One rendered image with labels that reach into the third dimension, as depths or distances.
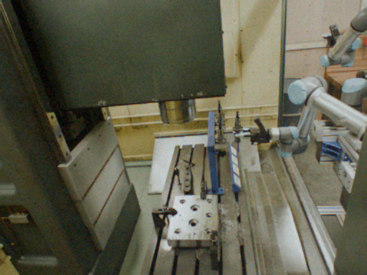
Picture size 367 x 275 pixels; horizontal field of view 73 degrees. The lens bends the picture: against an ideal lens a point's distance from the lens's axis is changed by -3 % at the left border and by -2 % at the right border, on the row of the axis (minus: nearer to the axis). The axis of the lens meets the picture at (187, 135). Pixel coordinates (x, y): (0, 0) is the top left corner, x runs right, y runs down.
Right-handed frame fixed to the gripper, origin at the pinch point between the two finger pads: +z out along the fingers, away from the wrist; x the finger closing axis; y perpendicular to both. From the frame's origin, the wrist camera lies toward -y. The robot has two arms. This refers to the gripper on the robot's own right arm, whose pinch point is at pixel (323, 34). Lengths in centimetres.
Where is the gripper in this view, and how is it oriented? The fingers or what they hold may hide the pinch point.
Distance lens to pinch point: 227.6
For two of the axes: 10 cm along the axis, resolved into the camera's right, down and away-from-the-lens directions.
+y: 2.6, 8.5, 4.6
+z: -1.1, -4.5, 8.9
